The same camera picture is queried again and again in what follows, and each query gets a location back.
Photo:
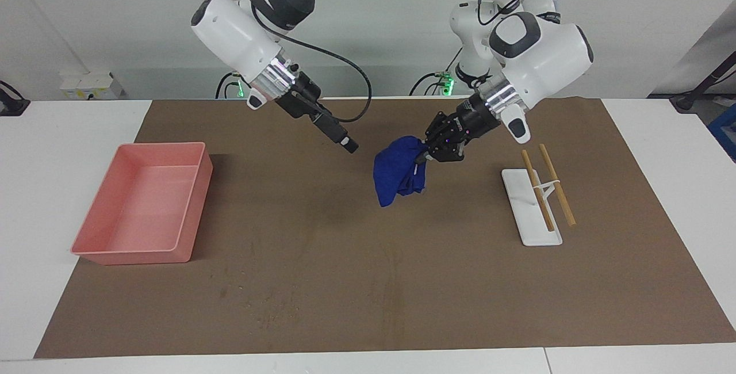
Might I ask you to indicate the black clamp mount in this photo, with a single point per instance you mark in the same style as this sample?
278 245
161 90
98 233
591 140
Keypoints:
11 103

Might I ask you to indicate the blue towel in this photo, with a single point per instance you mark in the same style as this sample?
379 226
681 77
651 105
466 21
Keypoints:
397 170

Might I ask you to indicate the brown table mat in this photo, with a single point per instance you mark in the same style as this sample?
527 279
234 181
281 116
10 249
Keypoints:
368 259

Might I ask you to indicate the black tripod stand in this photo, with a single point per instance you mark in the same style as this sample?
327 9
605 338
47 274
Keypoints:
704 83

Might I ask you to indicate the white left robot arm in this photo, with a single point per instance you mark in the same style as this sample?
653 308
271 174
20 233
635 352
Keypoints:
546 52

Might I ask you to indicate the blue crate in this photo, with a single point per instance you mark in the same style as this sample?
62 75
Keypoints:
725 132

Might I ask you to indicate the wooden rod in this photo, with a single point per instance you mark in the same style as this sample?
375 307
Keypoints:
537 190
562 195

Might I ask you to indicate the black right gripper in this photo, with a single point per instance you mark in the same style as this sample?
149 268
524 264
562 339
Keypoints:
302 100

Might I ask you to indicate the white band joining rods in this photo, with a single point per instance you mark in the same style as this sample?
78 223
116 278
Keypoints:
551 185

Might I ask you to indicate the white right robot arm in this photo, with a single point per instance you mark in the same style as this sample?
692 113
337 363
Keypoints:
230 23

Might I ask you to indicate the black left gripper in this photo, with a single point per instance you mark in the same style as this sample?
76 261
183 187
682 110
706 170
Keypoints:
460 129

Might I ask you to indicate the white rectangular tray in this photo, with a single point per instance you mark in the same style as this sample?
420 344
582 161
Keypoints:
526 207

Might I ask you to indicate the pink plastic bin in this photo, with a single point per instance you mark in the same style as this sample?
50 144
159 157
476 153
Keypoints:
144 207

